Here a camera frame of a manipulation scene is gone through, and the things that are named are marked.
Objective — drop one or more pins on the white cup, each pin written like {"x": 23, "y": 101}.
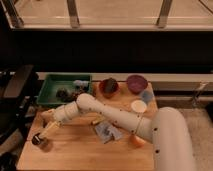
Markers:
{"x": 138, "y": 106}

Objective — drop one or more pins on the blue small cup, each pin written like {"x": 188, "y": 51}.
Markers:
{"x": 146, "y": 96}

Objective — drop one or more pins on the metal tin can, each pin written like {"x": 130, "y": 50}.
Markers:
{"x": 41, "y": 143}

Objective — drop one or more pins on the purple bowl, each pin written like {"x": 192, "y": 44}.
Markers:
{"x": 136, "y": 83}

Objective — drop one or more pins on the bunch of dark grapes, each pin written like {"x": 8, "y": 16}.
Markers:
{"x": 72, "y": 96}

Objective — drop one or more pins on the dark object in red bowl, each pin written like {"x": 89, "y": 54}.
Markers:
{"x": 110, "y": 85}

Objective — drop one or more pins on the green plastic tray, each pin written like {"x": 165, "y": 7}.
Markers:
{"x": 55, "y": 82}

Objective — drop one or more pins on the wooden cutting board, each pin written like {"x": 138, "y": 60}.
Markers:
{"x": 76, "y": 147}

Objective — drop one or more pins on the blue grey cloth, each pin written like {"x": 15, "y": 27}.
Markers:
{"x": 107, "y": 132}

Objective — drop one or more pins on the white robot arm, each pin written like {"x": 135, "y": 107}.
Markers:
{"x": 167, "y": 130}

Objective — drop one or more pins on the black chair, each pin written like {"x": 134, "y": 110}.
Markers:
{"x": 17, "y": 91}

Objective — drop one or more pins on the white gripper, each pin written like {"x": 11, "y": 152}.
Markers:
{"x": 62, "y": 114}

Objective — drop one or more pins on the light blue object in tray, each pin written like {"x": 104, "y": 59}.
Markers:
{"x": 81, "y": 83}

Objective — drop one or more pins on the yellow wooden block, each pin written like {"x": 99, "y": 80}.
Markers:
{"x": 97, "y": 121}

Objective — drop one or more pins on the dark round object in tray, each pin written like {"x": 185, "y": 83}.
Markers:
{"x": 61, "y": 94}

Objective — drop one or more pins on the orange fruit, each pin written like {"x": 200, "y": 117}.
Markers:
{"x": 137, "y": 141}

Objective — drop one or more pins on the red bowl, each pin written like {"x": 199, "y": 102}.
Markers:
{"x": 107, "y": 95}

